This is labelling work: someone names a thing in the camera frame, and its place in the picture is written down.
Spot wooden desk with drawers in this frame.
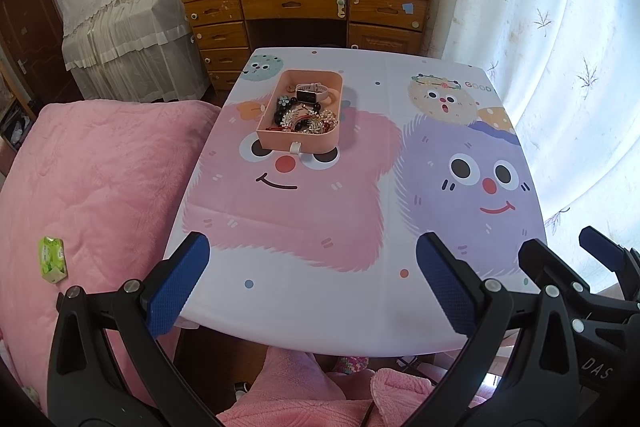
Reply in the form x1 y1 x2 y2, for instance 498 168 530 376
181 0 432 95

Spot pink band smartwatch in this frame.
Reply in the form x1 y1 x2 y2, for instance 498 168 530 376
294 82 337 106

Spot pink fleece blanket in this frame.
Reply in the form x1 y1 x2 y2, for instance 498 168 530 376
0 99 223 414

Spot white leaf print curtain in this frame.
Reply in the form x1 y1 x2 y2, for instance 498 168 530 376
425 0 640 303

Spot person's pink clothed legs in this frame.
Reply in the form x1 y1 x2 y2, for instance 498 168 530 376
215 346 488 427

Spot multicoloured fuzzy slipper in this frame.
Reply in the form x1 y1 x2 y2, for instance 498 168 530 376
332 354 371 375

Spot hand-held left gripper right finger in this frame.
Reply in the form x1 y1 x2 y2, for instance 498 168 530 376
416 232 583 427

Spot pile of gold silver jewelry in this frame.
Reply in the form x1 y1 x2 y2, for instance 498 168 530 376
280 104 339 138

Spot lace covered cabinet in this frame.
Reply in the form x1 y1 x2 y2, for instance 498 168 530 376
60 0 212 104

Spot red bead bracelet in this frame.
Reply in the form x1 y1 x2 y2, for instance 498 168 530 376
290 111 340 132

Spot brown wooden door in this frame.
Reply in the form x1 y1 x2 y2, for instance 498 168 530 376
0 0 77 108

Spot pink plastic box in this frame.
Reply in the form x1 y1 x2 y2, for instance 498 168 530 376
255 69 345 154

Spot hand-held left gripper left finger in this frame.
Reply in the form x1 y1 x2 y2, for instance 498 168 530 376
46 232 223 427

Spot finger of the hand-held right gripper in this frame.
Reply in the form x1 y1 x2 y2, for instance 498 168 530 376
518 238 597 308
579 226 640 304

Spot green tissue packet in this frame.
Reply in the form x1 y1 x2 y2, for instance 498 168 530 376
38 235 69 283

